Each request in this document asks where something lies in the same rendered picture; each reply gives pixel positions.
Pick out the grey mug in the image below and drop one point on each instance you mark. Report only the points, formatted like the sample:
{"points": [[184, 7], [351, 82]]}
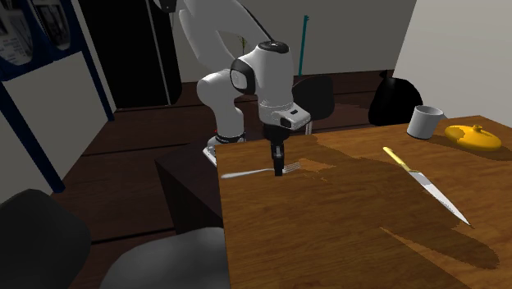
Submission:
{"points": [[423, 121]]}

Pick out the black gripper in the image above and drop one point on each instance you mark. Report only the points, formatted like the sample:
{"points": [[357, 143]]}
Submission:
{"points": [[275, 135]]}

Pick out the black office chair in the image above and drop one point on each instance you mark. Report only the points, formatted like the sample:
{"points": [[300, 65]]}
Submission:
{"points": [[314, 98]]}

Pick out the silver fork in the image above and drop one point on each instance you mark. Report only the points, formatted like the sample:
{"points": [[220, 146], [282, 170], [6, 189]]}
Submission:
{"points": [[248, 172]]}

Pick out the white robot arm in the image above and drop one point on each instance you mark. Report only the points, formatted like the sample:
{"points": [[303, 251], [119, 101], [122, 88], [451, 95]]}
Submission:
{"points": [[262, 78]]}

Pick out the yellow flat lid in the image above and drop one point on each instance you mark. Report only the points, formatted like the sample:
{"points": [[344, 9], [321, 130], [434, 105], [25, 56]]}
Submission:
{"points": [[474, 138]]}

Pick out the grey chair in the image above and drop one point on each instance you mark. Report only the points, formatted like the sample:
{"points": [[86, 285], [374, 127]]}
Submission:
{"points": [[172, 262]]}

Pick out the teal broom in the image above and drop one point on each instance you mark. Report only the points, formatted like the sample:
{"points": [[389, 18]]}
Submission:
{"points": [[303, 44]]}

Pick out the black garbage bag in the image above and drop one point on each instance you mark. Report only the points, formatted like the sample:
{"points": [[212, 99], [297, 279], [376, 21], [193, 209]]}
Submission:
{"points": [[394, 102]]}

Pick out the dark robot stand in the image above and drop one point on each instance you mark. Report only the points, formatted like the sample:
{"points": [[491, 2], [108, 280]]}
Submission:
{"points": [[191, 188]]}

